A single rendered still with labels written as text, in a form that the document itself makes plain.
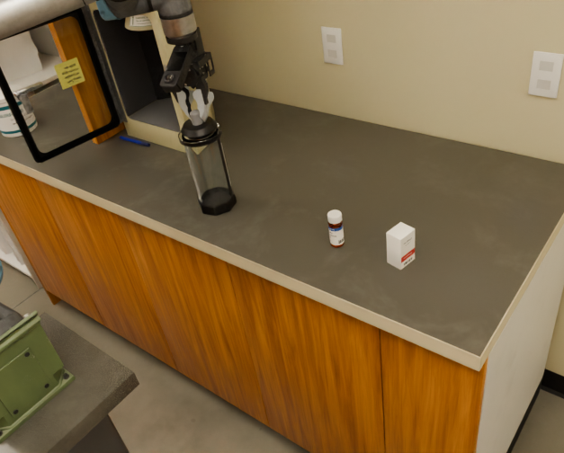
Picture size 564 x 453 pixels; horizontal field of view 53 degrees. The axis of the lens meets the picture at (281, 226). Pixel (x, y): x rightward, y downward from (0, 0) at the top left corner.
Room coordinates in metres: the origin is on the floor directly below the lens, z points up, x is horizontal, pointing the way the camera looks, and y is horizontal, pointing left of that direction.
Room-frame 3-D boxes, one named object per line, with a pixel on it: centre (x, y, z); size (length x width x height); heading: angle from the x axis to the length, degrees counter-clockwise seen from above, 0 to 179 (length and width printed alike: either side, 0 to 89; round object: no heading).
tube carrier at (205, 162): (1.28, 0.16, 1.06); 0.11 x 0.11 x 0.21
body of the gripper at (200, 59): (1.31, 0.15, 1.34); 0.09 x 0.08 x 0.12; 151
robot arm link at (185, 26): (1.30, 0.15, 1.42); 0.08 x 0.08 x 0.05
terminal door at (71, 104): (1.69, 0.59, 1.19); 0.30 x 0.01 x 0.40; 126
